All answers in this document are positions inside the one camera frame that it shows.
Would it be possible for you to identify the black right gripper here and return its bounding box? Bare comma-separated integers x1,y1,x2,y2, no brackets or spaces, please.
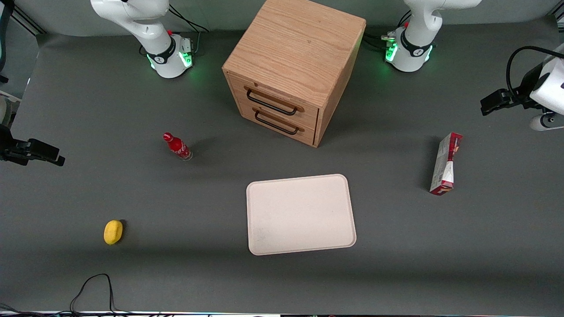
0,125,65,167

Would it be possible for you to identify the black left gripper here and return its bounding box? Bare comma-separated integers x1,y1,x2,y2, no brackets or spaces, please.
480,87,539,116

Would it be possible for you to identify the red cookie box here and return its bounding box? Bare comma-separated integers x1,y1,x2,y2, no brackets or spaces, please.
430,132,463,196

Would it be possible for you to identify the cream rectangular tray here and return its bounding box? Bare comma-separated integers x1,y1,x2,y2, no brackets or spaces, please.
246,174,357,256

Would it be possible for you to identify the yellow lemon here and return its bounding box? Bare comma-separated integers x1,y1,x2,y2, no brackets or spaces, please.
104,220,123,245

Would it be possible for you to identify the red cola bottle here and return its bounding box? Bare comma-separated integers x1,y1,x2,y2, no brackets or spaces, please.
163,132,193,162

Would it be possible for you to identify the wooden drawer front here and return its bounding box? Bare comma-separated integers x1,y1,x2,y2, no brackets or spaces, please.
228,72,319,131
237,99,317,147

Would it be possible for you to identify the grey table mat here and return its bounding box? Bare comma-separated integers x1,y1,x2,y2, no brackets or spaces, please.
0,15,564,316

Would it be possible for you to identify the light wooden drawer cabinet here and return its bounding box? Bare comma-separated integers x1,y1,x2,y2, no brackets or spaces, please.
222,0,367,148

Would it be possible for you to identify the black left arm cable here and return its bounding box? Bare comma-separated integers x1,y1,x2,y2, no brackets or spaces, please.
506,46,564,105

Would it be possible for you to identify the black hanging strap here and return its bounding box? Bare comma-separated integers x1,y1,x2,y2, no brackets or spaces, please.
0,0,15,84

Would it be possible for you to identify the black left base cable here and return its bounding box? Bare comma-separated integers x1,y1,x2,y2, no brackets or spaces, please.
362,10,412,52

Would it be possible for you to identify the black base cable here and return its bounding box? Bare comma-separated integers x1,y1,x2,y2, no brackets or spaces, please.
169,4,210,33
362,10,412,52

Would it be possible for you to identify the looped black cable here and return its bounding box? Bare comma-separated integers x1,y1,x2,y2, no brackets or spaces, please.
70,273,133,316

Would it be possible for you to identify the thin black cable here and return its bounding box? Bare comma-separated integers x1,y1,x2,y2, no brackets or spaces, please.
0,303,31,316

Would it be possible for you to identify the black right base cable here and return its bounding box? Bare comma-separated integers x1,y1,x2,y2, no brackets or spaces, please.
169,4,210,33

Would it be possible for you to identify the black metal drawer handle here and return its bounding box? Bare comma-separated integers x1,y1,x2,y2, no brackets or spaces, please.
253,108,305,136
245,86,305,117

